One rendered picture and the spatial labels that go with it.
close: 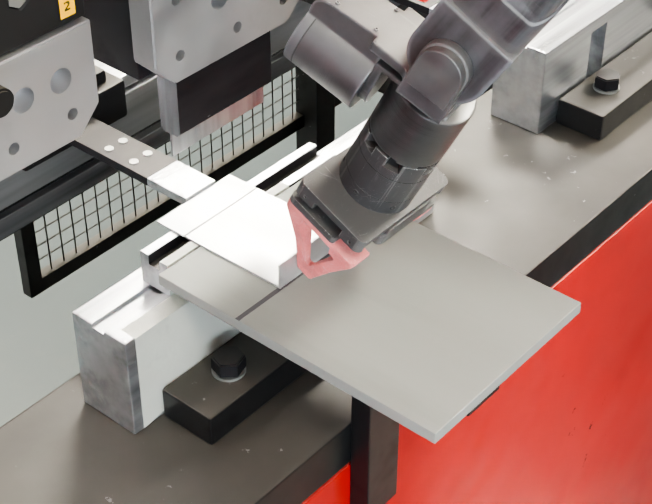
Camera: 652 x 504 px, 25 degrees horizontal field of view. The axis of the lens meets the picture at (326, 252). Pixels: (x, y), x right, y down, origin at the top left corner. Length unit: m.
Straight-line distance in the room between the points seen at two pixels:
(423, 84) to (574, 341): 0.62
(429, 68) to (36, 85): 0.24
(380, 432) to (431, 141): 0.30
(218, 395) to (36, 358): 1.45
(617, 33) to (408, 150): 0.64
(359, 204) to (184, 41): 0.17
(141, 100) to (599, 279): 0.48
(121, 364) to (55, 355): 1.46
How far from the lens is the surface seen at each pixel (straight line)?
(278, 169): 1.22
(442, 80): 0.90
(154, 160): 1.23
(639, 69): 1.57
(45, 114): 0.92
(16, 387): 2.53
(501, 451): 1.45
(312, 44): 0.96
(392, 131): 0.96
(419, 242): 1.14
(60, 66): 0.92
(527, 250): 1.34
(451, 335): 1.05
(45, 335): 2.62
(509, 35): 0.88
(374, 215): 1.02
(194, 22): 0.99
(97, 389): 1.17
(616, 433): 1.73
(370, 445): 1.16
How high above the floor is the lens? 1.69
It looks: 38 degrees down
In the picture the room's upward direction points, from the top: straight up
